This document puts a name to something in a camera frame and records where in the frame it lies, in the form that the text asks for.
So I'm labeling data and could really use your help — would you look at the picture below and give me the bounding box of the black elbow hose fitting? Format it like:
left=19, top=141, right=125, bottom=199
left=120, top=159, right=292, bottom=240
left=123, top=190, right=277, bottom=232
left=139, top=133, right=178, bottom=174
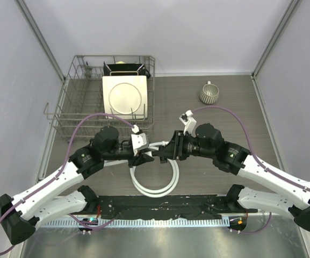
left=158, top=156, right=168, bottom=164

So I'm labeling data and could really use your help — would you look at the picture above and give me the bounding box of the white hose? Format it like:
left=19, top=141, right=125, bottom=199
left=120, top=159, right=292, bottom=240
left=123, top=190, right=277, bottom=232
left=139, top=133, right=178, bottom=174
left=105, top=139, right=180, bottom=199

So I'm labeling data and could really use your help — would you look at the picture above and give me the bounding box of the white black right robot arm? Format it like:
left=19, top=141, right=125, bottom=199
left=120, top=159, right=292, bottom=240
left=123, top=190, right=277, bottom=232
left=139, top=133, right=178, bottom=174
left=153, top=124, right=310, bottom=232

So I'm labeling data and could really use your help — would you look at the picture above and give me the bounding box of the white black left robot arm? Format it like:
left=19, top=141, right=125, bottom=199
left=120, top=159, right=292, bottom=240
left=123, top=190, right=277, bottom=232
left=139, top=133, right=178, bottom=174
left=0, top=126, right=149, bottom=246

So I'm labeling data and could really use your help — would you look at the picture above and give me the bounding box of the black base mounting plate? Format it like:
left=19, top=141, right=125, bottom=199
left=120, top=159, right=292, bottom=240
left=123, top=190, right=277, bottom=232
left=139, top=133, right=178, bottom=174
left=66, top=193, right=260, bottom=220

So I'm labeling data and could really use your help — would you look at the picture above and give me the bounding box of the grey ribbed ceramic mug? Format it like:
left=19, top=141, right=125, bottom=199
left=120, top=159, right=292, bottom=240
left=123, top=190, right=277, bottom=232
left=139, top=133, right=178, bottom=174
left=199, top=81, right=219, bottom=105

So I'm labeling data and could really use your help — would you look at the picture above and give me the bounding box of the white square plate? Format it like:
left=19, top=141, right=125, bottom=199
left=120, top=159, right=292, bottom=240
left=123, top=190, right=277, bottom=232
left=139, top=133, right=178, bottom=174
left=102, top=75, right=148, bottom=120

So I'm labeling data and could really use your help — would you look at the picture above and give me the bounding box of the black square dish in rack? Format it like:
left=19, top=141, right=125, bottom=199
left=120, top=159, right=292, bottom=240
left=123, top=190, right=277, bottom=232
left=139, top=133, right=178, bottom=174
left=103, top=62, right=152, bottom=78

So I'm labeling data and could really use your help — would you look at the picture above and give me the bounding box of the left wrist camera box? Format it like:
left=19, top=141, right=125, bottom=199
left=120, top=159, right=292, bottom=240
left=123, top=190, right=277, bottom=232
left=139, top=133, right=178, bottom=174
left=131, top=125, right=149, bottom=156

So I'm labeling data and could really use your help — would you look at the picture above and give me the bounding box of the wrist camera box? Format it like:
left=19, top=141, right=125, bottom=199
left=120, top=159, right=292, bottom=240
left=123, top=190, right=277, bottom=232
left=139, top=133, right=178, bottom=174
left=131, top=125, right=149, bottom=156
left=179, top=110, right=197, bottom=134

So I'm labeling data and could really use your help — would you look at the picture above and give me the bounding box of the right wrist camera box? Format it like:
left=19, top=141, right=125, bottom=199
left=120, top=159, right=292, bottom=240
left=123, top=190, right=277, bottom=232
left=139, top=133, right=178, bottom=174
left=179, top=110, right=197, bottom=134

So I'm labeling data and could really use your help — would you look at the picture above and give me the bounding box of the white slotted cable duct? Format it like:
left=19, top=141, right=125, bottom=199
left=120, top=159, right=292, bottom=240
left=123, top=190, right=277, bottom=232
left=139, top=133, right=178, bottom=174
left=41, top=217, right=230, bottom=228

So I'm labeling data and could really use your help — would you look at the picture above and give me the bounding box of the grey wire dish rack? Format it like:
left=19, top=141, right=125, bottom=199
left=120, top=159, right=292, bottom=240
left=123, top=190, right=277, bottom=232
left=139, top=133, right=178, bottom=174
left=44, top=55, right=155, bottom=140

